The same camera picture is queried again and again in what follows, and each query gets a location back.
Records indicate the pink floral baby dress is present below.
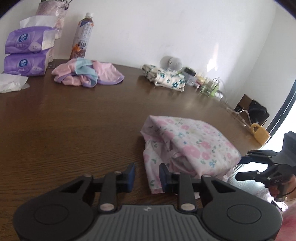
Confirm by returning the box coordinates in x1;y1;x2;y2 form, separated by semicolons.
140;115;241;194

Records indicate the person's right hand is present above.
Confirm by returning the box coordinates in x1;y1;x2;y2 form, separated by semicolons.
268;175;295;201

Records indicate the yellow mug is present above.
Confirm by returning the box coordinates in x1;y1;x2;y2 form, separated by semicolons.
250;123;270;146

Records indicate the black bag on floor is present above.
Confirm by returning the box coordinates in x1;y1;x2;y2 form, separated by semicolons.
248;100;270;126

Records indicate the clear cosmetics organizer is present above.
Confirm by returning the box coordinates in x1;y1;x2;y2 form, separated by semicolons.
197;76;220;97

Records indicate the folded cream floral cloth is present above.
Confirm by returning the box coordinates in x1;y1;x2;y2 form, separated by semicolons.
142;64;186;92

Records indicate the small white floral tin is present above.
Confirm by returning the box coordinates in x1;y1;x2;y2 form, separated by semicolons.
182;67;196;86

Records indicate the pink purple blue garment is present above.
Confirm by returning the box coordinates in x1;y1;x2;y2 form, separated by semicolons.
52;58;125;88

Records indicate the white round speaker toy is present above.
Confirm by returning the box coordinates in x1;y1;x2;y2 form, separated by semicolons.
159;56;183;71

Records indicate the brown tea drink bottle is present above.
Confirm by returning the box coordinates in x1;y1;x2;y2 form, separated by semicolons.
70;13;94;59

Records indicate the lower purple tissue pack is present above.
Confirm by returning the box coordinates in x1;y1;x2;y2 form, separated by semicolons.
4;48;52;77

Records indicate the purple tissue pack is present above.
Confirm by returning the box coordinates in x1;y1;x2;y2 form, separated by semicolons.
4;16;56;54
4;48;52;77

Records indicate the crumpled white tissue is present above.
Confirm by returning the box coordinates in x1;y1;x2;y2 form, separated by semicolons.
0;73;30;93

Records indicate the upper purple tissue pack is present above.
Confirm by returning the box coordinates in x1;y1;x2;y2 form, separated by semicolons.
4;16;56;54

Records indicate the pink lace flower vase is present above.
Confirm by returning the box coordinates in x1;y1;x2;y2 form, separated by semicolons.
36;1;69;39

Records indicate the white charging cable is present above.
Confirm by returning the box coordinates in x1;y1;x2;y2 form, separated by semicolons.
212;77;254;127

